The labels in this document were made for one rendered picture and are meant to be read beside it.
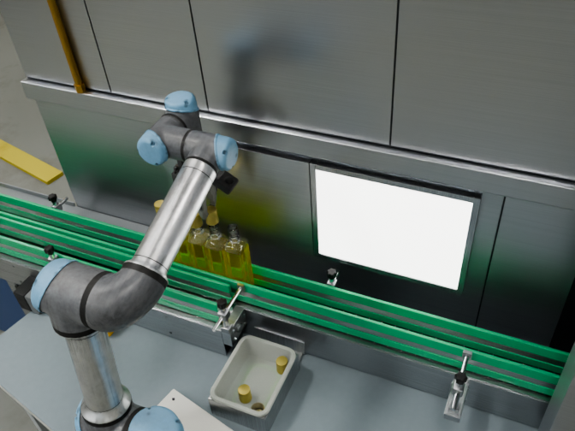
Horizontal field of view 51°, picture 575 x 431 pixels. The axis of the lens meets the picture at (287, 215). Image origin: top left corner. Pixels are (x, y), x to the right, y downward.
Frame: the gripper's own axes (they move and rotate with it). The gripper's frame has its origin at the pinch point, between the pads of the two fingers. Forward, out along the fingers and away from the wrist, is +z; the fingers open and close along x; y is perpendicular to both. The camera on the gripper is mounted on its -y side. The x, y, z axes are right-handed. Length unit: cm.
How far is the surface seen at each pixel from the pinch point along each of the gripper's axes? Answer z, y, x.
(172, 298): 26.0, 9.9, 13.1
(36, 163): 116, 212, -113
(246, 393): 37, -20, 27
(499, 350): 28, -80, -4
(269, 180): -4.8, -12.3, -12.4
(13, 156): 116, 233, -114
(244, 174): -4.6, -4.7, -12.4
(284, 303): 24.9, -21.9, 3.9
